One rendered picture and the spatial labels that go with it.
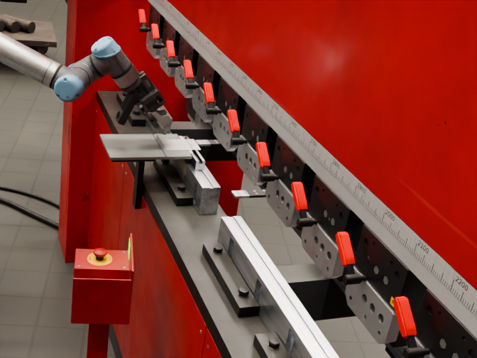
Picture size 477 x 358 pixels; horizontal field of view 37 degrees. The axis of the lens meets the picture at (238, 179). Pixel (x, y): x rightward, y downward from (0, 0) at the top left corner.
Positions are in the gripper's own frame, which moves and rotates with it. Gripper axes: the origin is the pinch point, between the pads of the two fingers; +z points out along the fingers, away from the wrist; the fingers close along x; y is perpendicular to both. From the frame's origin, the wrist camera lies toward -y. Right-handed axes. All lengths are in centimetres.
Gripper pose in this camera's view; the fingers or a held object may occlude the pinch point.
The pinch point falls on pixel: (160, 131)
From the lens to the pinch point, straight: 229.3
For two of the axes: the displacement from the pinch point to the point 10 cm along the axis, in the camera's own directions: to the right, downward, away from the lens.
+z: 4.9, 6.7, 5.7
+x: -3.4, -4.5, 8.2
